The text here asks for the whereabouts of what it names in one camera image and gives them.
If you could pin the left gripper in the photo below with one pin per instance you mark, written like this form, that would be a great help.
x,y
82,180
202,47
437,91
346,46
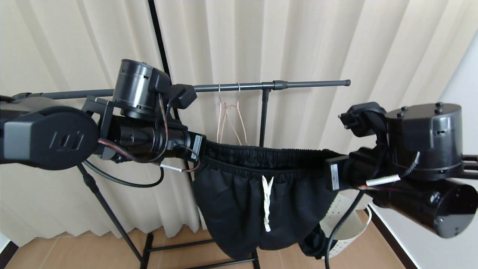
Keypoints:
x,y
138,140

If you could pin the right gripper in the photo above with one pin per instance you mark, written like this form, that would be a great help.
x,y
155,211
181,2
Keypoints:
x,y
429,201

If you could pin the pink clothes hanger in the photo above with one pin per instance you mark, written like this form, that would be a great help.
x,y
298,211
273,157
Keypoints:
x,y
220,93
238,93

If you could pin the black shorts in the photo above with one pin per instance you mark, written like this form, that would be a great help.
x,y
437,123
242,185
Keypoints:
x,y
231,201

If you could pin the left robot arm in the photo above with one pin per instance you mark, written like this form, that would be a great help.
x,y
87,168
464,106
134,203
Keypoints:
x,y
37,138

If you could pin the white laundry basket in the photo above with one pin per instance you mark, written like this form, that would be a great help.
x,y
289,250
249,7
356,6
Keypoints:
x,y
354,224

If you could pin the black clothes rack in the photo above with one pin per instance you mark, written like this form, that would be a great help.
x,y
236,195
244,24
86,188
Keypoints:
x,y
298,84

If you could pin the black garment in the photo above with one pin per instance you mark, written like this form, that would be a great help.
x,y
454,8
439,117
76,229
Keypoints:
x,y
317,243

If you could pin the white curtain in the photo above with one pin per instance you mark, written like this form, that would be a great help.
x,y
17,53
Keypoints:
x,y
298,45
56,37

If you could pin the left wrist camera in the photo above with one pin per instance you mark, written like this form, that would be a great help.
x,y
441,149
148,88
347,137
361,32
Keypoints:
x,y
183,96

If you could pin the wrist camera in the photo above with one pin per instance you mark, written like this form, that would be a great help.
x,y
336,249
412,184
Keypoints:
x,y
183,96
362,116

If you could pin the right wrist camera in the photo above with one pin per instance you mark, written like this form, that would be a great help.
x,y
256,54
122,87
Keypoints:
x,y
362,116

